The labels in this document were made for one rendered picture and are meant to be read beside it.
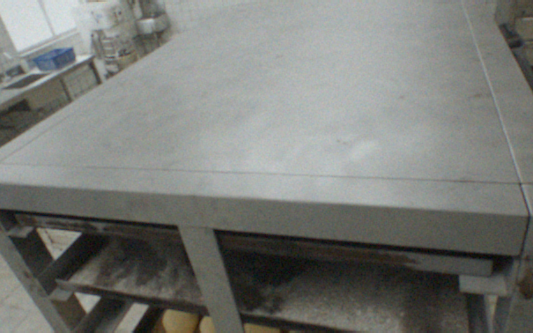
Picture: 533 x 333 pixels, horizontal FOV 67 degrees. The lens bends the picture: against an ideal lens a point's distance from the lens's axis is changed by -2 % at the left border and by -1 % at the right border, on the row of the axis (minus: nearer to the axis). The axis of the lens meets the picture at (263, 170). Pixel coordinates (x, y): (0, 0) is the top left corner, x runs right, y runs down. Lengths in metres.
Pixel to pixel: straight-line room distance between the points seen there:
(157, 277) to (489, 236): 0.32
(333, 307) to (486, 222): 0.18
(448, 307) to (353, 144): 0.17
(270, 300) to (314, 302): 0.04
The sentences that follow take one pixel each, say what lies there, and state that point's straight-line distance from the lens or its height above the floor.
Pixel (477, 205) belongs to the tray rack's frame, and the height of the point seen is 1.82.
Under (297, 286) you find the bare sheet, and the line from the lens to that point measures 0.40.
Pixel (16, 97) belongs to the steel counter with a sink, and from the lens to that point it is 4.78.
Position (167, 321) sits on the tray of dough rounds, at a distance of 0.63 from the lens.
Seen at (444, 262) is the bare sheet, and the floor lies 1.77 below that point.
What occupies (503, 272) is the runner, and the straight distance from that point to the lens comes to 0.30.
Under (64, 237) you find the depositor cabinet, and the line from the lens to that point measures 3.39.
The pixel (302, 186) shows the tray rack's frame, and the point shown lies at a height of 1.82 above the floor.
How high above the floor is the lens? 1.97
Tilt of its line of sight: 32 degrees down
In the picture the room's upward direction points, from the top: 11 degrees counter-clockwise
